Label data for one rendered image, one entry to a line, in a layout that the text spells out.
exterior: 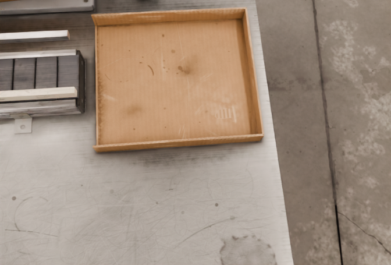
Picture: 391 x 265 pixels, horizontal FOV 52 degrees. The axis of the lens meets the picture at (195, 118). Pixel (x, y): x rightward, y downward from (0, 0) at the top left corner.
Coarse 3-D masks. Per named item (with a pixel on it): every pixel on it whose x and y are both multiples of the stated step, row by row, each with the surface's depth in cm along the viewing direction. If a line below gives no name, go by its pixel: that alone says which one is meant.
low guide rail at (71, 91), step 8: (56, 88) 66; (64, 88) 66; (72, 88) 67; (0, 96) 66; (8, 96) 66; (16, 96) 66; (24, 96) 66; (32, 96) 66; (40, 96) 66; (48, 96) 67; (56, 96) 67; (64, 96) 67; (72, 96) 68
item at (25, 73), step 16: (0, 64) 71; (16, 64) 71; (32, 64) 71; (48, 64) 71; (64, 64) 71; (0, 80) 70; (16, 80) 70; (32, 80) 70; (48, 80) 70; (64, 80) 71
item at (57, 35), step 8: (24, 32) 64; (32, 32) 64; (40, 32) 64; (48, 32) 64; (56, 32) 64; (64, 32) 64; (0, 40) 64; (8, 40) 64; (16, 40) 64; (24, 40) 64; (32, 40) 64; (40, 40) 65; (48, 40) 65; (56, 40) 65
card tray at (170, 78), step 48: (96, 48) 78; (144, 48) 78; (192, 48) 79; (240, 48) 79; (96, 96) 75; (144, 96) 75; (192, 96) 76; (240, 96) 76; (144, 144) 69; (192, 144) 73
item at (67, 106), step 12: (36, 60) 73; (84, 60) 77; (84, 72) 76; (84, 84) 75; (84, 96) 75; (0, 108) 69; (12, 108) 69; (24, 108) 69; (36, 108) 69; (48, 108) 70; (60, 108) 70; (72, 108) 71; (84, 108) 74
